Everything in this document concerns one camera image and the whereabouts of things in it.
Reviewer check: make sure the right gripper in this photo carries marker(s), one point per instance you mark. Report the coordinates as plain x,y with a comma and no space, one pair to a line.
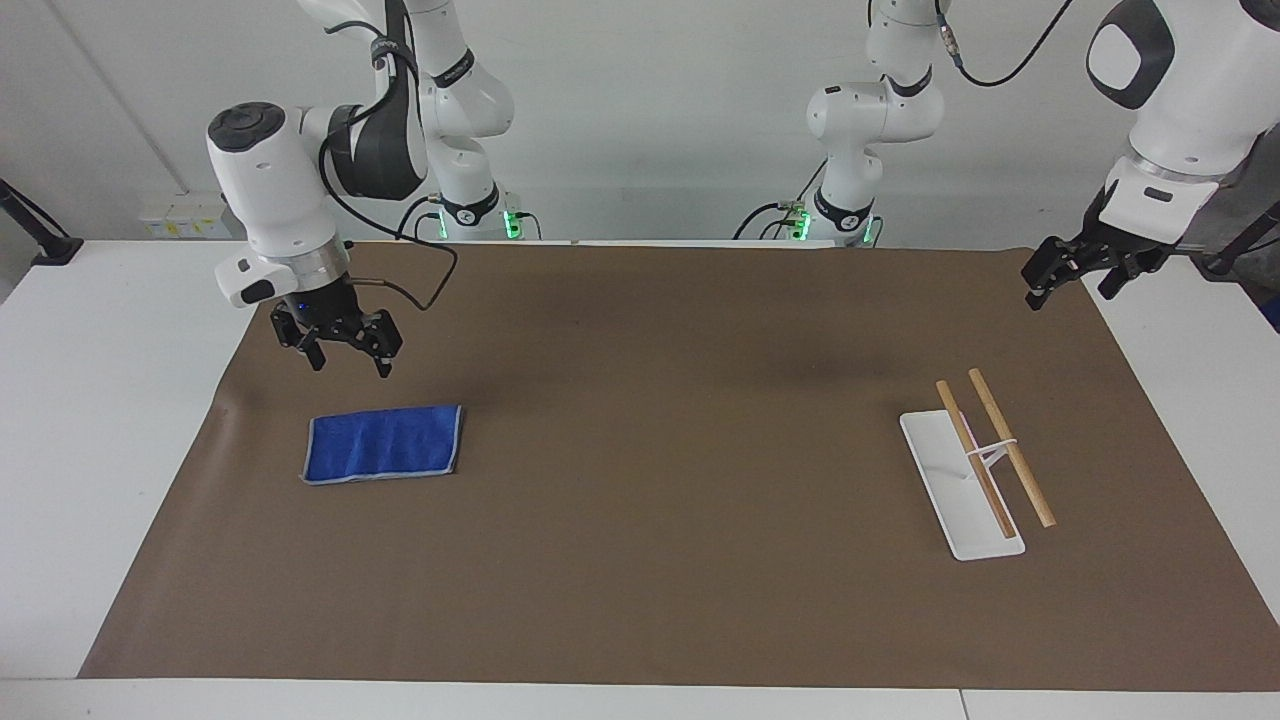
322,308

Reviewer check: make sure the white wall socket box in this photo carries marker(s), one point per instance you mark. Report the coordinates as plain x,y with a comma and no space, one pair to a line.
185,222

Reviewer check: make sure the black stand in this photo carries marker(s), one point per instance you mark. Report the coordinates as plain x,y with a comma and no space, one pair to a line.
45,240
1240,245

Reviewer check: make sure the white rack with wooden bars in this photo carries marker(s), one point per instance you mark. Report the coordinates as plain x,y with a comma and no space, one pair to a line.
960,490

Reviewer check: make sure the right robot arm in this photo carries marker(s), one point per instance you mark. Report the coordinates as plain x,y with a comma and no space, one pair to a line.
270,190

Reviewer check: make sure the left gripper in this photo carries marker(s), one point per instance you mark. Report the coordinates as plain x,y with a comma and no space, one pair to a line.
1105,238

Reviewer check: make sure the blue towel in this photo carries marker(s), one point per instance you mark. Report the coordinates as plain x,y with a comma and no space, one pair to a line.
383,444

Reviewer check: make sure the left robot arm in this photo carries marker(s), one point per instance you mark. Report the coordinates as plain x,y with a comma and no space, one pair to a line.
1190,100

